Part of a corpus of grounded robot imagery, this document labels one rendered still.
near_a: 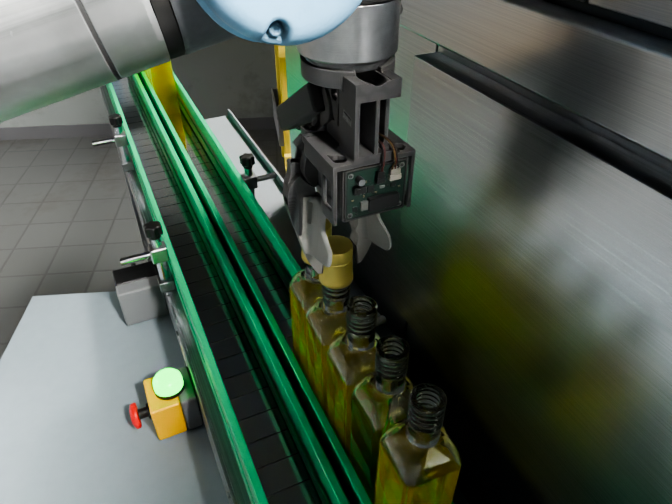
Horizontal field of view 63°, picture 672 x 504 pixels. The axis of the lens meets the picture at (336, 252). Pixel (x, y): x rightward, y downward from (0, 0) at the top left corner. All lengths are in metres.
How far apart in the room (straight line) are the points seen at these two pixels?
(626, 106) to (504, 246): 0.17
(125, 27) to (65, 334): 0.97
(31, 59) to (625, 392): 0.42
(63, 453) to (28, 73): 0.80
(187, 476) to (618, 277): 0.66
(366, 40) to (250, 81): 3.11
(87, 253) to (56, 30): 2.49
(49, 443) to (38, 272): 1.73
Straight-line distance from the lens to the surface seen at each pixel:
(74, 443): 0.98
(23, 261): 2.77
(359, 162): 0.41
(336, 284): 0.55
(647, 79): 0.40
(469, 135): 0.52
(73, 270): 2.62
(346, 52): 0.39
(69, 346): 1.13
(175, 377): 0.87
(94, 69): 0.23
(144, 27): 0.22
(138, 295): 1.07
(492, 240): 0.53
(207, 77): 3.50
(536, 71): 0.46
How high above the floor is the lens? 1.50
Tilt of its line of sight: 37 degrees down
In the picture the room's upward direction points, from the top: straight up
